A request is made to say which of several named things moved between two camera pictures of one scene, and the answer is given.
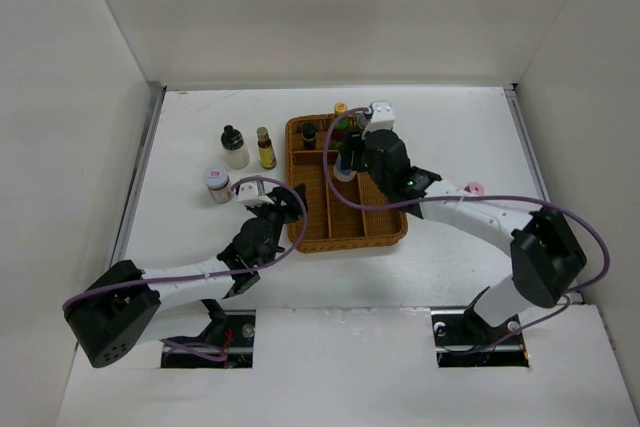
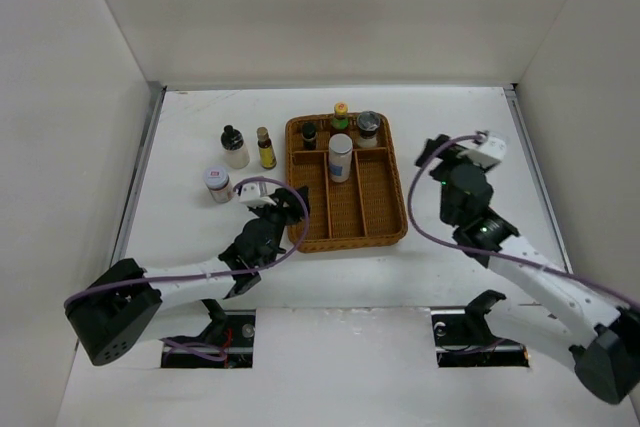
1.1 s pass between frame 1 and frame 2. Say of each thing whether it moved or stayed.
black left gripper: stayed
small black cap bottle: stayed
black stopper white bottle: stayed
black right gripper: moved
